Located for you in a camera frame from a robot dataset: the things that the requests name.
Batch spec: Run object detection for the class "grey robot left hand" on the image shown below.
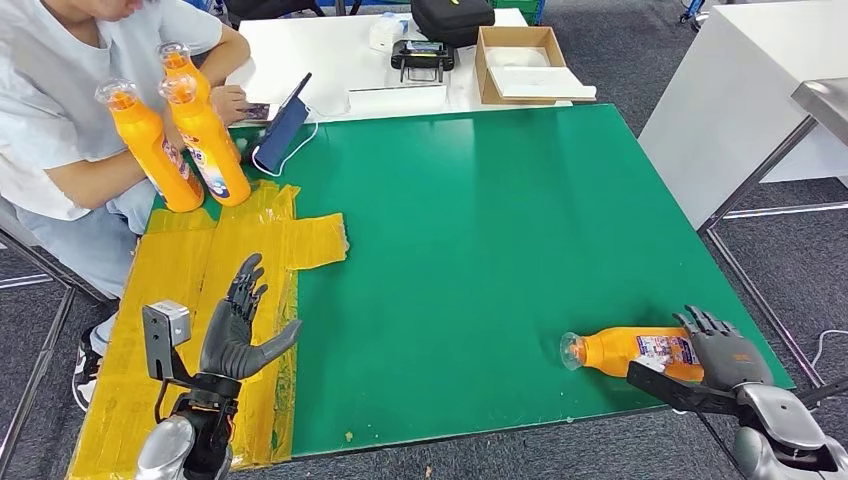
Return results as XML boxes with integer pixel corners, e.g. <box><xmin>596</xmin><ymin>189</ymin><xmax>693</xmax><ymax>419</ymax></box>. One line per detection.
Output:
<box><xmin>198</xmin><ymin>252</ymin><xmax>304</xmax><ymax>382</ymax></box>

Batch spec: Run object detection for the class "person's right hand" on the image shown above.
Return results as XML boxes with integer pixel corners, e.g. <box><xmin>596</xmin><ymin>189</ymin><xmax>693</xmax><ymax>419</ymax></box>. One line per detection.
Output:
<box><xmin>209</xmin><ymin>84</ymin><xmax>250</xmax><ymax>127</ymax></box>

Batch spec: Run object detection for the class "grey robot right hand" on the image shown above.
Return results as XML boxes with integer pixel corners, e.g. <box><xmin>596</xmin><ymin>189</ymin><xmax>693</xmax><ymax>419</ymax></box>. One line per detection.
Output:
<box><xmin>672</xmin><ymin>304</ymin><xmax>775</xmax><ymax>393</ymax></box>

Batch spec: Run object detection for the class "orange detergent bottle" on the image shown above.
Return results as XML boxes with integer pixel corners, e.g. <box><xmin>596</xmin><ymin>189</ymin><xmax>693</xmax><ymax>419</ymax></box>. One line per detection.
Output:
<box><xmin>95</xmin><ymin>79</ymin><xmax>206</xmax><ymax>214</ymax></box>
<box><xmin>157</xmin><ymin>41</ymin><xmax>243</xmax><ymax>164</ymax></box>
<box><xmin>158</xmin><ymin>72</ymin><xmax>254</xmax><ymax>209</ymax></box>
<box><xmin>559</xmin><ymin>326</ymin><xmax>707</xmax><ymax>385</ymax></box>

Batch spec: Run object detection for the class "tablet in blue case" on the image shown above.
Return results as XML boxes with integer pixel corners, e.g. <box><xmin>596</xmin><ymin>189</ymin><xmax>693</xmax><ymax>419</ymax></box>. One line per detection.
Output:
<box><xmin>251</xmin><ymin>72</ymin><xmax>315</xmax><ymax>175</ymax></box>

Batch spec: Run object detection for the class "yellow taped sheet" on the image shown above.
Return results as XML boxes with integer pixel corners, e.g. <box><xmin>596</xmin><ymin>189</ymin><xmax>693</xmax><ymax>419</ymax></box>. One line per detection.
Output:
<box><xmin>66</xmin><ymin>180</ymin><xmax>351</xmax><ymax>480</ymax></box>

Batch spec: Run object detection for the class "dark metal floor bar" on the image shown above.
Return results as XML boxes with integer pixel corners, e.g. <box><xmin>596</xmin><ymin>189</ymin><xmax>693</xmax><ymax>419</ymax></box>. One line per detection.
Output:
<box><xmin>798</xmin><ymin>378</ymin><xmax>848</xmax><ymax>407</ymax></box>

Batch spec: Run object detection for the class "person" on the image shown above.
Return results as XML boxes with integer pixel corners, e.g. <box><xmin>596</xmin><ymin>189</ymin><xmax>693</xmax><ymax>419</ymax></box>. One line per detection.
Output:
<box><xmin>0</xmin><ymin>0</ymin><xmax>253</xmax><ymax>412</ymax></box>

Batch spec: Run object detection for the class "black handheld controller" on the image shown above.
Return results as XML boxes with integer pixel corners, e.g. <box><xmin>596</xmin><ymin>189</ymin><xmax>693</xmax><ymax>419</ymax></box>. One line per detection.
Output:
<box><xmin>390</xmin><ymin>38</ymin><xmax>457</xmax><ymax>84</ymax></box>

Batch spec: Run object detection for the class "black zip case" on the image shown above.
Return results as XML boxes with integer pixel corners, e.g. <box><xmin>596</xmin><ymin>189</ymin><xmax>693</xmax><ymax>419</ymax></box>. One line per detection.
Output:
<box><xmin>410</xmin><ymin>0</ymin><xmax>497</xmax><ymax>49</ymax></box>

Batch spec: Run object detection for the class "green top table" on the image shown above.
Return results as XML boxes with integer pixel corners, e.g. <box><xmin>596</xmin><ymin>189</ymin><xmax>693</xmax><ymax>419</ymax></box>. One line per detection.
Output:
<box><xmin>142</xmin><ymin>103</ymin><xmax>795</xmax><ymax>460</ymax></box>

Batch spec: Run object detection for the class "large white table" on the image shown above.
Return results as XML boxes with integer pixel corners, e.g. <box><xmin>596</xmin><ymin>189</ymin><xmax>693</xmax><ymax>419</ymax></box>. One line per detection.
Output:
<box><xmin>638</xmin><ymin>0</ymin><xmax>848</xmax><ymax>232</ymax></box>

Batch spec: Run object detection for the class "cardboard box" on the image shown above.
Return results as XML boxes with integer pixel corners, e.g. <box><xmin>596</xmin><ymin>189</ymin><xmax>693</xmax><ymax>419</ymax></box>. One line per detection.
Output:
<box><xmin>475</xmin><ymin>25</ymin><xmax>598</xmax><ymax>107</ymax></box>

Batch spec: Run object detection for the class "white plastic bag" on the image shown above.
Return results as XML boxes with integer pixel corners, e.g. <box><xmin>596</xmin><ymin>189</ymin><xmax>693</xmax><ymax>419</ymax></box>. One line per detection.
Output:
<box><xmin>487</xmin><ymin>45</ymin><xmax>553</xmax><ymax>69</ymax></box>

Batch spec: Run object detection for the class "white folded sheet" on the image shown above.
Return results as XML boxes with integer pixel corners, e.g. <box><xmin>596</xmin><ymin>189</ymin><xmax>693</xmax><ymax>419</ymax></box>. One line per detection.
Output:
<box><xmin>490</xmin><ymin>65</ymin><xmax>598</xmax><ymax>102</ymax></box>

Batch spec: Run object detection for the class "green plastic crate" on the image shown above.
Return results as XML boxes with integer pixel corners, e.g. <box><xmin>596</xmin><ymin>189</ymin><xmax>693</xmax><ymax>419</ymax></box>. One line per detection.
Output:
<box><xmin>493</xmin><ymin>0</ymin><xmax>548</xmax><ymax>24</ymax></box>

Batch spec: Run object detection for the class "blue wheeled item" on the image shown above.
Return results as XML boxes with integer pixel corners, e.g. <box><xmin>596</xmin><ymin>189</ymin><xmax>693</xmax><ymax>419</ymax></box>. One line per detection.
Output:
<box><xmin>680</xmin><ymin>0</ymin><xmax>715</xmax><ymax>31</ymax></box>

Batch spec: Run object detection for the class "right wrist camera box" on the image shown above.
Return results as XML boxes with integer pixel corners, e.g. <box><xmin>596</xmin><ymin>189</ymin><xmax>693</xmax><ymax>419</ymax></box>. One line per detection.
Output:
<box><xmin>625</xmin><ymin>356</ymin><xmax>743</xmax><ymax>417</ymax></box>

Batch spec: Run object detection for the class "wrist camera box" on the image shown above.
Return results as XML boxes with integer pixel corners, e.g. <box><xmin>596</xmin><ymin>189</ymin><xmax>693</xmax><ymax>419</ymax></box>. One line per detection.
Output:
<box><xmin>625</xmin><ymin>356</ymin><xmax>743</xmax><ymax>417</ymax></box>
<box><xmin>142</xmin><ymin>299</ymin><xmax>193</xmax><ymax>386</ymax></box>

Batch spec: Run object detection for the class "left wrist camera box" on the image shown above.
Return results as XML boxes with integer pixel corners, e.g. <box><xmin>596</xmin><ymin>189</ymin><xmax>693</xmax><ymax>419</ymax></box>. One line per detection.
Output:
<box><xmin>142</xmin><ymin>299</ymin><xmax>193</xmax><ymax>386</ymax></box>

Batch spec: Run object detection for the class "white charging cable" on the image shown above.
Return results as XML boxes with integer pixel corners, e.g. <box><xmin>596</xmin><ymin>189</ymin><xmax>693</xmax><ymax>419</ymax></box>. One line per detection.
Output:
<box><xmin>251</xmin><ymin>109</ymin><xmax>321</xmax><ymax>179</ymax></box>

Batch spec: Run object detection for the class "white floor cable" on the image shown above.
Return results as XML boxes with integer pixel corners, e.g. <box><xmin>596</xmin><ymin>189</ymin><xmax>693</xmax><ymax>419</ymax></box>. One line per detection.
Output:
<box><xmin>809</xmin><ymin>329</ymin><xmax>848</xmax><ymax>372</ymax></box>

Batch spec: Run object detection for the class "grey metal leg frame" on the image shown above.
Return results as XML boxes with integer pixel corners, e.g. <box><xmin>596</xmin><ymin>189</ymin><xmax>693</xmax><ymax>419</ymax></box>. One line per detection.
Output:
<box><xmin>0</xmin><ymin>228</ymin><xmax>82</xmax><ymax>468</ymax></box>

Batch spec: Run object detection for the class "steel table frame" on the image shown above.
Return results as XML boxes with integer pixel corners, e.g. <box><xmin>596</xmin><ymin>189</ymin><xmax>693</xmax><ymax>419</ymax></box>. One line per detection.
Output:
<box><xmin>696</xmin><ymin>78</ymin><xmax>848</xmax><ymax>392</ymax></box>

